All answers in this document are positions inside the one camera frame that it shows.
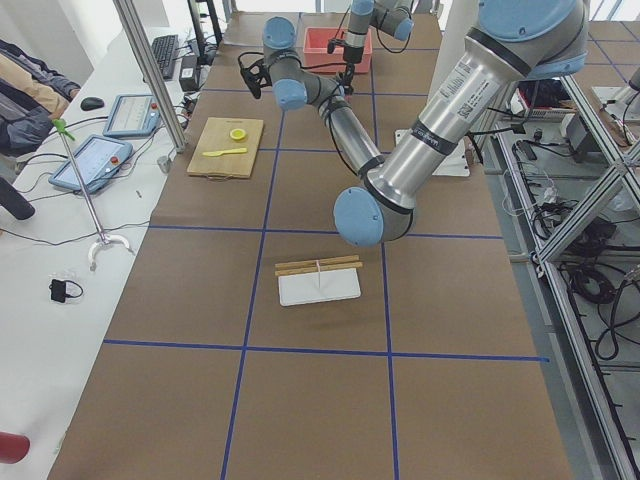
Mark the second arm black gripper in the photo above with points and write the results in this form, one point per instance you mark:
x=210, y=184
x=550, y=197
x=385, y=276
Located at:
x=352, y=53

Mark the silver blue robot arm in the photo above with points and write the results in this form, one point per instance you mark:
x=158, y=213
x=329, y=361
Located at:
x=510, y=41

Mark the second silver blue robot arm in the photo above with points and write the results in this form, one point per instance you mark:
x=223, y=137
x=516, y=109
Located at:
x=389, y=17

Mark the pink plastic bin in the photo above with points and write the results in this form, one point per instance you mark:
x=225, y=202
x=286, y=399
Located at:
x=315, y=50

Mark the yellow lemon slice toy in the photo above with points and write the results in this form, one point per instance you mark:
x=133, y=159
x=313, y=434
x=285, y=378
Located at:
x=238, y=134

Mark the yellow plastic knife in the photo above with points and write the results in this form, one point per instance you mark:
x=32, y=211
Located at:
x=218, y=153

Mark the wooden cutting board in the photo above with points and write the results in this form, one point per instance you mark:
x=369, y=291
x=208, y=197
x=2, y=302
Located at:
x=215, y=136

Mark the black power adapter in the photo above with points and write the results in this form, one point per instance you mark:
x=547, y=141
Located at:
x=189, y=75

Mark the black keyboard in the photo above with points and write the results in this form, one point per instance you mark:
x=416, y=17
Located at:
x=164, y=50

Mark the blue teach pendant far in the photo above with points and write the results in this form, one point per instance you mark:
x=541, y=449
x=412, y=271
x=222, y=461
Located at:
x=132, y=116

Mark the blue teach pendant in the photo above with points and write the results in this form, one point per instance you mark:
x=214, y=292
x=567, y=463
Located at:
x=99, y=158
x=132, y=116

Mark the white towel rack stand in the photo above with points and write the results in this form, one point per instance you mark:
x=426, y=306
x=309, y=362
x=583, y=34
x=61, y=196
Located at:
x=319, y=280

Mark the black computer mouse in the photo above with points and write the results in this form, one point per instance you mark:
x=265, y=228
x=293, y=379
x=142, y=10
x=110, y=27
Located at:
x=91, y=103

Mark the blue teach pendant near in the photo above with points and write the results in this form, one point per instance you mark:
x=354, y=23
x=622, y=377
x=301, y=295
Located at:
x=99, y=158

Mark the metal stand with green clip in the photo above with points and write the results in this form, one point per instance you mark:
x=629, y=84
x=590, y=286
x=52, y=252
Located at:
x=104, y=238

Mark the jacket on chair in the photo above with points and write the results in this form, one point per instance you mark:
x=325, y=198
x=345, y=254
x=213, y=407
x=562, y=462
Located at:
x=33, y=95

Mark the red cylinder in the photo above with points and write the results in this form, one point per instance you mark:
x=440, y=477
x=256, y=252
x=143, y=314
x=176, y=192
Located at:
x=13, y=447

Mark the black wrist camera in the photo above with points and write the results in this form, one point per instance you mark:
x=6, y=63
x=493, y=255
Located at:
x=256, y=75

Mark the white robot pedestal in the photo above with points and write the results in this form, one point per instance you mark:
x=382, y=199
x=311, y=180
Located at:
x=462, y=15

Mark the aluminium frame post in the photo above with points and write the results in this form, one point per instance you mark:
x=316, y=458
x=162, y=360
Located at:
x=143, y=54

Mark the black foam handle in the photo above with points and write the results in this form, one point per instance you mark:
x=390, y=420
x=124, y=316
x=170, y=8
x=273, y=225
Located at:
x=14, y=202

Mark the small black strap device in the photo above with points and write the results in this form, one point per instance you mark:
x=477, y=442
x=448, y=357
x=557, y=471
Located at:
x=62, y=290

